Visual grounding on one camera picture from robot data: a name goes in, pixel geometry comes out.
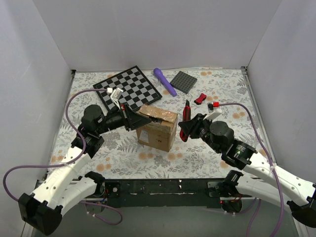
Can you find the red black utility knife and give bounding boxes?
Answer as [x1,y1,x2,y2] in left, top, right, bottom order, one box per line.
[180,100,191,142]

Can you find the red black knife cap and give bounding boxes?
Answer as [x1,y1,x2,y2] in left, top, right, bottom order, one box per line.
[194,93,207,105]

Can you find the brown taped cardboard box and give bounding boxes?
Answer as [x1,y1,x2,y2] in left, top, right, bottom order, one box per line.
[136,105,178,152]

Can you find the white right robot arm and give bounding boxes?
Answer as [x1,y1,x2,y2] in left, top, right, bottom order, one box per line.
[179,114,316,228]

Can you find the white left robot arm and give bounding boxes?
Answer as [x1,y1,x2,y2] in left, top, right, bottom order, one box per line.
[18,104,151,236]

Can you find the black white checkerboard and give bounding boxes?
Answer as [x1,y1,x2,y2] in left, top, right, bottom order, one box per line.
[93,66,162,111]

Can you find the dark grey studded plate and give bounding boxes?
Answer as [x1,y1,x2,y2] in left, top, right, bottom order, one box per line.
[170,71,197,94]

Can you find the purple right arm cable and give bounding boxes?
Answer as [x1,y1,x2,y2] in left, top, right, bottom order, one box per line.
[215,103,286,237]

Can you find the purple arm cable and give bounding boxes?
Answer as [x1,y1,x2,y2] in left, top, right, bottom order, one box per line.
[3,89,122,226]
[215,103,286,237]

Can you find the purple cylindrical handle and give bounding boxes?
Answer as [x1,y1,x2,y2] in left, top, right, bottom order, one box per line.
[153,68,177,97]

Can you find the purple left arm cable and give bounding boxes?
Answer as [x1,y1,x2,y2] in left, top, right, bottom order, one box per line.
[3,89,122,226]

